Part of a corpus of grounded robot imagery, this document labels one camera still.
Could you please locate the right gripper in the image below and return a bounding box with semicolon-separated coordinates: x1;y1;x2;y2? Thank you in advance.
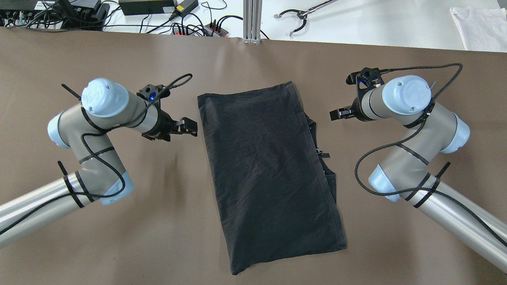
330;96;366;121

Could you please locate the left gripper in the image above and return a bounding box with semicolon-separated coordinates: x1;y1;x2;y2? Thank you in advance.
141;110;198;141

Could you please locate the black t-shirt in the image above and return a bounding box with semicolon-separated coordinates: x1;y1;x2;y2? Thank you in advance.
197;82;347;275

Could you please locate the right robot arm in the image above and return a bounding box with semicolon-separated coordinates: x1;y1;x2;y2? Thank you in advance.
330;63;507;272

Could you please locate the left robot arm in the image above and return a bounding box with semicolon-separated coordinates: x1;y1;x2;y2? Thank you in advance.
1;73;198;248

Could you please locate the red black power strip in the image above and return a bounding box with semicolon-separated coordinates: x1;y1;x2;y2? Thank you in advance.
204;22;229;38

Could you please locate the metal reacher grabber tool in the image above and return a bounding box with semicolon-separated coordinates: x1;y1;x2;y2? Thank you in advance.
273;0;337;37

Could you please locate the black power adapter brick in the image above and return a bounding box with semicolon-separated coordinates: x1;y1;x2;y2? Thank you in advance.
118;0;176;16

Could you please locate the white folded cloth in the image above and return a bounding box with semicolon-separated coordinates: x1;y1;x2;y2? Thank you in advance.
449;6;507;53

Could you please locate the aluminium frame post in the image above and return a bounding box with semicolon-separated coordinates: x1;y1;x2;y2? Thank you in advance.
242;0;262;45

